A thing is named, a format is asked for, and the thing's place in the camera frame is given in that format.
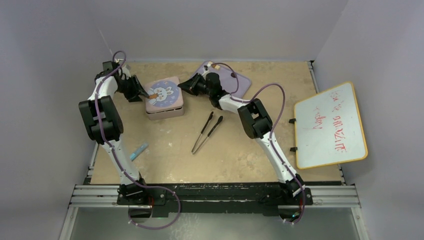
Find yellow framed whiteboard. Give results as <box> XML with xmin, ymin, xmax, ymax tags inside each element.
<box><xmin>294</xmin><ymin>81</ymin><xmax>369</xmax><ymax>169</ymax></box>

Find purple plastic tray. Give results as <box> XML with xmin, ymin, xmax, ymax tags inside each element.
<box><xmin>191</xmin><ymin>60</ymin><xmax>252</xmax><ymax>98</ymax></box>

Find blue small marker cap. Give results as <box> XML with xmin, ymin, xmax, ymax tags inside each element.
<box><xmin>130</xmin><ymin>142</ymin><xmax>149</xmax><ymax>161</ymax></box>

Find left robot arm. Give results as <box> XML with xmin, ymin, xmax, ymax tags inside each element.
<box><xmin>78</xmin><ymin>60</ymin><xmax>152</xmax><ymax>205</ymax></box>

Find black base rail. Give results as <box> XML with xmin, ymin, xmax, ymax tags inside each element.
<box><xmin>70</xmin><ymin>182</ymin><xmax>360</xmax><ymax>220</ymax></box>

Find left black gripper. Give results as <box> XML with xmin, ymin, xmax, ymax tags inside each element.
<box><xmin>116</xmin><ymin>76</ymin><xmax>148</xmax><ymax>103</ymax></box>

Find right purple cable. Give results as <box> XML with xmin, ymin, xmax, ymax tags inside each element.
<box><xmin>210</xmin><ymin>62</ymin><xmax>307</xmax><ymax>226</ymax></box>

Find silver metal box lid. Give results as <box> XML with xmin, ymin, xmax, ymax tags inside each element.
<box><xmin>143</xmin><ymin>76</ymin><xmax>184</xmax><ymax>114</ymax></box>

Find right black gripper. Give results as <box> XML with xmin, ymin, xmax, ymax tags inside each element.
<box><xmin>178</xmin><ymin>73</ymin><xmax>213</xmax><ymax>97</ymax></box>

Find black metal tongs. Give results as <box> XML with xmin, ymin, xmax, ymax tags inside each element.
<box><xmin>190</xmin><ymin>111</ymin><xmax>224</xmax><ymax>155</ymax></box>

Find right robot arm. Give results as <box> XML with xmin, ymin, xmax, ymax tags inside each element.
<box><xmin>178</xmin><ymin>72</ymin><xmax>307</xmax><ymax>204</ymax></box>

